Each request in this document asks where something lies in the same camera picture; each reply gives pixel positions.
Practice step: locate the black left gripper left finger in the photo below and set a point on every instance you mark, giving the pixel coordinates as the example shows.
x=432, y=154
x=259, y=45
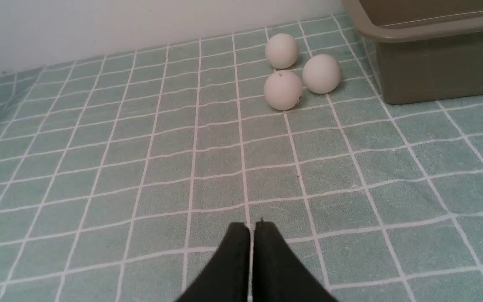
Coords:
x=225, y=277

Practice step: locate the white ping-pong ball with logo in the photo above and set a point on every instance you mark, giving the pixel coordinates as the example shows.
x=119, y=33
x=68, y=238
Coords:
x=283, y=90

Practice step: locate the green checkered tablecloth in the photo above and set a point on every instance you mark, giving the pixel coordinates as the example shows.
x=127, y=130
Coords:
x=119, y=174

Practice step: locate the olive plastic bin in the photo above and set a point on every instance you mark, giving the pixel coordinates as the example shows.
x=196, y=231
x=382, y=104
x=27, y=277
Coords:
x=422, y=50

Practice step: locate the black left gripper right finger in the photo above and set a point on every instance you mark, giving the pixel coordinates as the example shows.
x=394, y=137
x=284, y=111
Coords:
x=278, y=275

